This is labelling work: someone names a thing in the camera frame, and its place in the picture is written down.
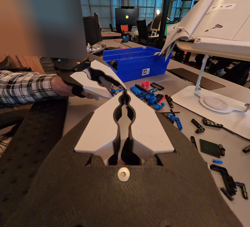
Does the white book stand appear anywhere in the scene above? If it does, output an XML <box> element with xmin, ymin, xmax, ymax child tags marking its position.
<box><xmin>171</xmin><ymin>27</ymin><xmax>250</xmax><ymax>140</ymax></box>

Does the blue curved panel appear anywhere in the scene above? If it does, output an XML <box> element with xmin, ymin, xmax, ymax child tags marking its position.
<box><xmin>129</xmin><ymin>86</ymin><xmax>145</xmax><ymax>100</ymax></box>

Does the medium black axle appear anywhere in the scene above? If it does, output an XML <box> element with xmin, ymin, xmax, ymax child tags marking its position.
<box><xmin>160</xmin><ymin>109</ymin><xmax>180</xmax><ymax>117</ymax></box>

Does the blue angled beam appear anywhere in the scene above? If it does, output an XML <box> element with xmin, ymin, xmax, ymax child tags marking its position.
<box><xmin>168</xmin><ymin>113</ymin><xmax>183</xmax><ymax>131</ymax></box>

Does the grey desk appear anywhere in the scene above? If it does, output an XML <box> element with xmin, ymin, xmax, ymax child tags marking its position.
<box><xmin>62</xmin><ymin>39</ymin><xmax>250</xmax><ymax>227</ymax></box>

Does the blue wheel rim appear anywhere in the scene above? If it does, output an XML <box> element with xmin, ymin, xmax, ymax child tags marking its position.
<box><xmin>144</xmin><ymin>93</ymin><xmax>158</xmax><ymax>105</ymax></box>

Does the person's left forearm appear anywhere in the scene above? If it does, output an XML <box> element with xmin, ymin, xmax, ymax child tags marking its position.
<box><xmin>0</xmin><ymin>70</ymin><xmax>65</xmax><ymax>108</ymax></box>

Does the person's left hand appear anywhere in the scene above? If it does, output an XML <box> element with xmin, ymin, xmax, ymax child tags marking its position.
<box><xmin>51</xmin><ymin>74</ymin><xmax>94</xmax><ymax>100</ymax></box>

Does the black curved panel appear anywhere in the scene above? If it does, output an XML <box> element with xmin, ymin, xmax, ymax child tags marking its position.
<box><xmin>150</xmin><ymin>82</ymin><xmax>165</xmax><ymax>91</ymax></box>

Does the black angled beam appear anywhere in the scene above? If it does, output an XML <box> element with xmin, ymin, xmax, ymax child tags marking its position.
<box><xmin>191</xmin><ymin>118</ymin><xmax>206</xmax><ymax>134</ymax></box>
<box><xmin>202</xmin><ymin>117</ymin><xmax>223</xmax><ymax>129</ymax></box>
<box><xmin>210</xmin><ymin>164</ymin><xmax>238</xmax><ymax>196</ymax></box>

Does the dark fabric partition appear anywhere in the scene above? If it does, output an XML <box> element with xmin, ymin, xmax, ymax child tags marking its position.
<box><xmin>83</xmin><ymin>13</ymin><xmax>102</xmax><ymax>46</ymax></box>

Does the black office chair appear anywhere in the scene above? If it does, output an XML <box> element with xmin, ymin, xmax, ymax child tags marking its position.
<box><xmin>136</xmin><ymin>20</ymin><xmax>149</xmax><ymax>45</ymax></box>

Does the long black holed beam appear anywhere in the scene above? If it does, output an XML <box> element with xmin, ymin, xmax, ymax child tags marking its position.
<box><xmin>135</xmin><ymin>84</ymin><xmax>153</xmax><ymax>95</ymax></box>

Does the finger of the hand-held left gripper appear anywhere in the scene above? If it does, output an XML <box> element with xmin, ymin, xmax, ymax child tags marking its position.
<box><xmin>70</xmin><ymin>70</ymin><xmax>114</xmax><ymax>101</ymax></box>
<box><xmin>89</xmin><ymin>60</ymin><xmax>128</xmax><ymax>91</ymax></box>

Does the instruction booklet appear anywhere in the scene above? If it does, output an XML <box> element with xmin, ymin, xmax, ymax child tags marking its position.
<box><xmin>154</xmin><ymin>0</ymin><xmax>250</xmax><ymax>62</ymax></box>

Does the blue storage bin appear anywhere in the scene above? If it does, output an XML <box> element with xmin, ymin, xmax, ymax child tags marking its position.
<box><xmin>102</xmin><ymin>46</ymin><xmax>173</xmax><ymax>83</ymax></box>

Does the black elbow connector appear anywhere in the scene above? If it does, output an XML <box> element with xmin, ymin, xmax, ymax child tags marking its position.
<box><xmin>235</xmin><ymin>182</ymin><xmax>249</xmax><ymax>199</ymax></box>

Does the black perforated panel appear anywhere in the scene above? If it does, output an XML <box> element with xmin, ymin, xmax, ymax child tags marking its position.
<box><xmin>0</xmin><ymin>97</ymin><xmax>69</xmax><ymax>202</ymax></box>

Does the blue fender piece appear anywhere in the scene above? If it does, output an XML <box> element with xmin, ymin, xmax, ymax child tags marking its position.
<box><xmin>152</xmin><ymin>102</ymin><xmax>166</xmax><ymax>111</ymax></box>

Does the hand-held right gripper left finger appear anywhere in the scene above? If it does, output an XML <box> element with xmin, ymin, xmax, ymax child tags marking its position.
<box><xmin>74</xmin><ymin>91</ymin><xmax>126</xmax><ymax>166</ymax></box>

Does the dark wall monitor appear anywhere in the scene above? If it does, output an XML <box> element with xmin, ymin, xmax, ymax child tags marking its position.
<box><xmin>115</xmin><ymin>8</ymin><xmax>139</xmax><ymax>26</ymax></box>

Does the black steel pole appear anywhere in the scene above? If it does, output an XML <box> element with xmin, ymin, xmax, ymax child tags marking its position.
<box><xmin>158</xmin><ymin>0</ymin><xmax>174</xmax><ymax>50</ymax></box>

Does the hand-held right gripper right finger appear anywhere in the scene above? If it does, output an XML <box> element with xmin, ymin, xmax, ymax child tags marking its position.
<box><xmin>121</xmin><ymin>91</ymin><xmax>175</xmax><ymax>166</ymax></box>

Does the person's plaid shirt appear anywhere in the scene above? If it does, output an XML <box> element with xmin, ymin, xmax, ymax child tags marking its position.
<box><xmin>0</xmin><ymin>131</ymin><xmax>14</xmax><ymax>157</ymax></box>

